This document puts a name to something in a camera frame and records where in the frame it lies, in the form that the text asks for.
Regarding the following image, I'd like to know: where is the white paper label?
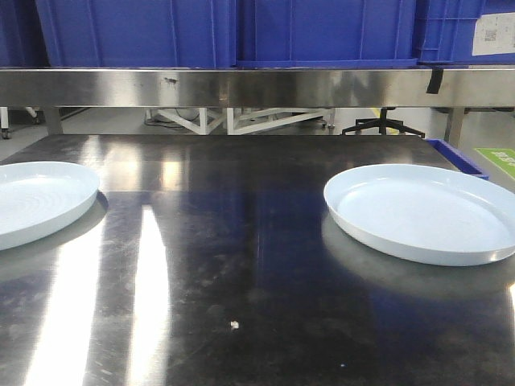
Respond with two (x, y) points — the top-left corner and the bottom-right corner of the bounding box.
(472, 12), (514, 56)

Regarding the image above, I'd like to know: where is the middle blue plastic crate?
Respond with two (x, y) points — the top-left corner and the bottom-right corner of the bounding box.
(236, 0), (417, 68)

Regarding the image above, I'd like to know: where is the far left blue crate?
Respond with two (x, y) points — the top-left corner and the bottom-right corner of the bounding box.
(1, 0), (49, 68)

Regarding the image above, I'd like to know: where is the white metal frame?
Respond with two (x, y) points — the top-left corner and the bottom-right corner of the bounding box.
(145, 108), (336, 135)

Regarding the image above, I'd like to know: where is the blue bin beside table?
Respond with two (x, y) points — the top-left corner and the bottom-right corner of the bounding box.
(426, 138), (489, 180)

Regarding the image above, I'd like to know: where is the white cart leg with caster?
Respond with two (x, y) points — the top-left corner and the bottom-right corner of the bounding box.
(1, 106), (40, 140)

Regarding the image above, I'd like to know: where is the left blue plastic crate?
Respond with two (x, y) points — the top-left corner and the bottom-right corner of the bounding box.
(36, 1), (237, 69)

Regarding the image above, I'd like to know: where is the blue plastic crate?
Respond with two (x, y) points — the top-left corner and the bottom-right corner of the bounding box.
(36, 1), (237, 69)
(236, 0), (417, 68)

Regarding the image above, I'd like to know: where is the light blue plate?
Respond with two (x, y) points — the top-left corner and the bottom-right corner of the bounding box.
(1, 161), (100, 250)
(323, 164), (514, 266)

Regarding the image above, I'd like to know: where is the stainless steel upper shelf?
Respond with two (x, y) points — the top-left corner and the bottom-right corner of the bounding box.
(1, 66), (514, 144)

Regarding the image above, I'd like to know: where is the right blue labelled crate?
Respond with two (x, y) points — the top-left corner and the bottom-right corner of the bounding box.
(413, 1), (514, 65)

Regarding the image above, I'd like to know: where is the black tape strip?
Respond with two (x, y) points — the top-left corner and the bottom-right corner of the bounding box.
(426, 68), (444, 95)

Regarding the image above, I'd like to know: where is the black office chair base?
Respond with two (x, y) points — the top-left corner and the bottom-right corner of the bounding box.
(341, 107), (426, 138)

